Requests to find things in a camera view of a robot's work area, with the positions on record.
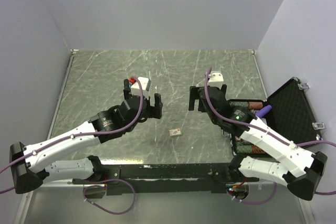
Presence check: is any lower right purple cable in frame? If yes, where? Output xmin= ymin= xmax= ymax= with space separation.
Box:
xmin=227 ymin=180 xmax=278 ymax=205

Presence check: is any black open carrying case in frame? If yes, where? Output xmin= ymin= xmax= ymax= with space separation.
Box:
xmin=230 ymin=77 xmax=322 ymax=144

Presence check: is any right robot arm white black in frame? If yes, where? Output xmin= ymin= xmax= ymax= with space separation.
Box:
xmin=188 ymin=85 xmax=328 ymax=200

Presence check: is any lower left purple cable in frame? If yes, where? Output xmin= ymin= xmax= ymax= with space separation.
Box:
xmin=82 ymin=178 xmax=137 ymax=214

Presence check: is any purple cable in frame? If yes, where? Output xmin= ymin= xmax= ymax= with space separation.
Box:
xmin=0 ymin=76 xmax=145 ymax=195
xmin=204 ymin=68 xmax=336 ymax=196
xmin=82 ymin=178 xmax=137 ymax=214
xmin=227 ymin=180 xmax=278 ymax=205

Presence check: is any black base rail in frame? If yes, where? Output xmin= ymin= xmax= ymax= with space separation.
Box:
xmin=72 ymin=163 xmax=260 ymax=196

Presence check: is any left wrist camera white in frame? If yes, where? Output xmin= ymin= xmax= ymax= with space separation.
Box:
xmin=129 ymin=77 xmax=151 ymax=99

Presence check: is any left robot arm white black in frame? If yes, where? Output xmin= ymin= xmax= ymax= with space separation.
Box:
xmin=9 ymin=77 xmax=163 ymax=194

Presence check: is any purple marker pen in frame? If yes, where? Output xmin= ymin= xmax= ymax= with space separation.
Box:
xmin=256 ymin=105 xmax=272 ymax=118

